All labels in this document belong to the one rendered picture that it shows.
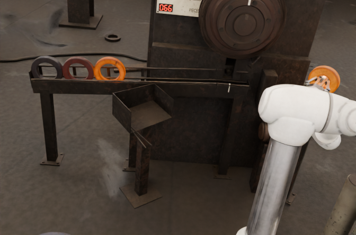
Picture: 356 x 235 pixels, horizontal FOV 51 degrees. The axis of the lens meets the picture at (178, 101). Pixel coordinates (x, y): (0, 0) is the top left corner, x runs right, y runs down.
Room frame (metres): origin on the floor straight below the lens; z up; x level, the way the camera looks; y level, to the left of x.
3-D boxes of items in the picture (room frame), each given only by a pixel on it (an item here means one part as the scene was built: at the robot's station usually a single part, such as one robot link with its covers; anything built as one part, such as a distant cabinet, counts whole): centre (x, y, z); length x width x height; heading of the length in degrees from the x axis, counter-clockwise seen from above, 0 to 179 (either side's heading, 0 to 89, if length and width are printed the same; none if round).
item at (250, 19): (1.91, -0.30, 1.11); 0.28 x 0.06 x 0.28; 93
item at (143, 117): (1.71, 0.19, 0.36); 0.26 x 0.20 x 0.72; 128
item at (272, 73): (2.04, -0.53, 0.68); 0.11 x 0.08 x 0.24; 3
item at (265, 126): (1.89, -0.63, 0.27); 0.22 x 0.13 x 0.53; 93
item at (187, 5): (2.10, 0.05, 1.15); 0.26 x 0.02 x 0.18; 93
